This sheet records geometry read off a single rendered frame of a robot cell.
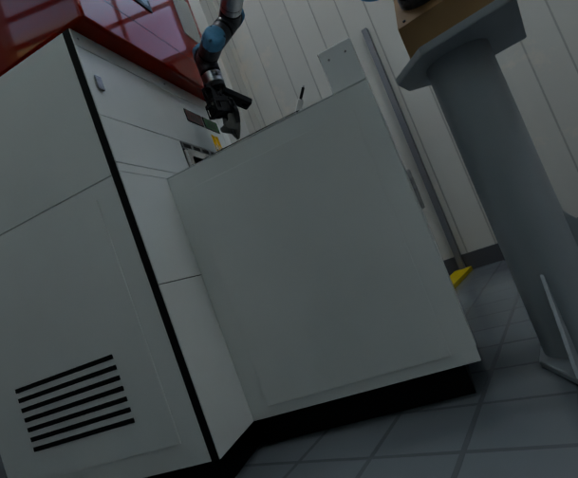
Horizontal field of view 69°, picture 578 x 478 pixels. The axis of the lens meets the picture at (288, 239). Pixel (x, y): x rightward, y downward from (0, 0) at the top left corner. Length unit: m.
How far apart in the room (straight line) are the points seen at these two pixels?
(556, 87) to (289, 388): 2.62
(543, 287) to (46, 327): 1.27
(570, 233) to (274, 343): 0.78
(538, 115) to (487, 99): 2.09
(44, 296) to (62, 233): 0.18
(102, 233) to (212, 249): 0.29
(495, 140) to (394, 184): 0.26
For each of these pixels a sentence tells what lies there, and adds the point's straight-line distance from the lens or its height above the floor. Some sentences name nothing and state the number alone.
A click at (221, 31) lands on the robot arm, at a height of 1.27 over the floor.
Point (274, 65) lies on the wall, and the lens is 4.01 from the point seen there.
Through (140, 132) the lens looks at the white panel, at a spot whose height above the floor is 0.96.
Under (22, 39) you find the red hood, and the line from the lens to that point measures 1.45.
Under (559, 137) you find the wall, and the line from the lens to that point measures 3.24.
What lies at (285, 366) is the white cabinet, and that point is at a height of 0.20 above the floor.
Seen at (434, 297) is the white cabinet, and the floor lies 0.25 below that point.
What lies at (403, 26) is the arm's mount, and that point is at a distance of 1.25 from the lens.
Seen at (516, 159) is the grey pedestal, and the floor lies 0.49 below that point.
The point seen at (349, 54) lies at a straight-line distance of 1.24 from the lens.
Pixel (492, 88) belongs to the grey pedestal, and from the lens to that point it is 1.18.
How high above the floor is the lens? 0.43
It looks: 5 degrees up
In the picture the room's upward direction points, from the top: 21 degrees counter-clockwise
